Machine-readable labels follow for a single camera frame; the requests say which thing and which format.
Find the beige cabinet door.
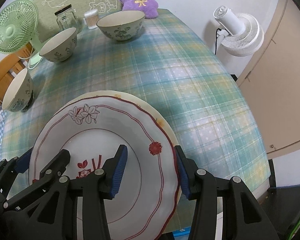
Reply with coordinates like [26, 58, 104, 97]
[238, 0, 300, 159]

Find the green-rim ceramic bowl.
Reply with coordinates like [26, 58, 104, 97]
[2, 68, 33, 112]
[39, 27, 77, 62]
[97, 10, 145, 41]

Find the green desk fan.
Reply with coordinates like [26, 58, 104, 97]
[0, 0, 43, 69]

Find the cotton swab container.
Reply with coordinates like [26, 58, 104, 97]
[84, 9, 98, 29]

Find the glass jar with lid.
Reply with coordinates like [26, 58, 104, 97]
[55, 4, 82, 33]

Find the white red-flower plate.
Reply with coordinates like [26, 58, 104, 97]
[29, 95, 179, 239]

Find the large scalloped yellow-flower plate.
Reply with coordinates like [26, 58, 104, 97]
[53, 90, 179, 146]

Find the white floor fan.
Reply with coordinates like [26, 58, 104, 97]
[213, 5, 264, 57]

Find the green cartoon wall mat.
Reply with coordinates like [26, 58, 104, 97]
[33, 0, 122, 42]

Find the plaid green tablecloth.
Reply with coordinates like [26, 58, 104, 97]
[1, 9, 270, 191]

